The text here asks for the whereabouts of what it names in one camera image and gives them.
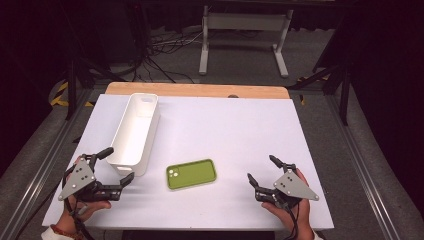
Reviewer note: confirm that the aluminium floor rail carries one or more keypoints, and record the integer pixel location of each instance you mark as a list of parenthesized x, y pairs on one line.
[(36, 173), (363, 166)]

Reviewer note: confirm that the person's right hand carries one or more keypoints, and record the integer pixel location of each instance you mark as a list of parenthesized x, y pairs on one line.
[(301, 216)]

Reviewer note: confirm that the person's left hand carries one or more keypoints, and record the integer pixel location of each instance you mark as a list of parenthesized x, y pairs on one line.
[(91, 206)]

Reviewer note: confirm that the black metal frame stand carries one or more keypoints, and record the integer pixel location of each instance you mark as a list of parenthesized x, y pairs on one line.
[(345, 83)]

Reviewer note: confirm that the white plastic bin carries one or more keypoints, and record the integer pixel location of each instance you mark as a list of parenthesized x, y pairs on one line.
[(135, 136)]

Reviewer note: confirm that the yellow-black hazard tape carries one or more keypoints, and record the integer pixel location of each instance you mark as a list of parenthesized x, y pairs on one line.
[(60, 96)]

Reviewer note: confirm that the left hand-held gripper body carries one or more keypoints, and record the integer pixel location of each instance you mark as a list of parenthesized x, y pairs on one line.
[(78, 178)]

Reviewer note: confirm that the green phone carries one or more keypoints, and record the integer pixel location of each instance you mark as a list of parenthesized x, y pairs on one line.
[(191, 174)]

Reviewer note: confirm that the white metal stand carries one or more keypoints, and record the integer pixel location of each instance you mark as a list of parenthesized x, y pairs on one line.
[(245, 21)]

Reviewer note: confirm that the black tripod stand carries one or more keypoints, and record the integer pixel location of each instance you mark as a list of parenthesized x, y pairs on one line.
[(71, 86)]

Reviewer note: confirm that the white board table cover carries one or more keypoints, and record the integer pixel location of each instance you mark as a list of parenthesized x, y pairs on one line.
[(233, 140)]

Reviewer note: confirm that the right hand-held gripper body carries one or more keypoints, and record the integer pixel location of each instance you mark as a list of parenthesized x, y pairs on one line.
[(293, 186)]

